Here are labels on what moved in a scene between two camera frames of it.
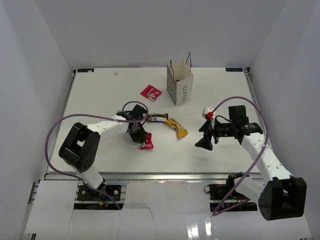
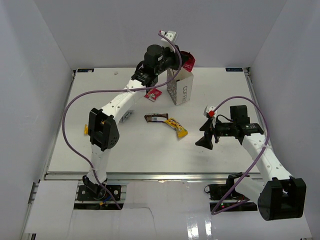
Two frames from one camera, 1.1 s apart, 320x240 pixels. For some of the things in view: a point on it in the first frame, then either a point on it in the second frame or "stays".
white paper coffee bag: x=179 y=80 stays
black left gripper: x=141 y=136 → x=174 y=55
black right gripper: x=205 y=142 stays
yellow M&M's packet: x=181 y=131 stays
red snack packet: x=148 y=143 → x=188 y=60
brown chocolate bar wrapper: x=156 y=117 stays
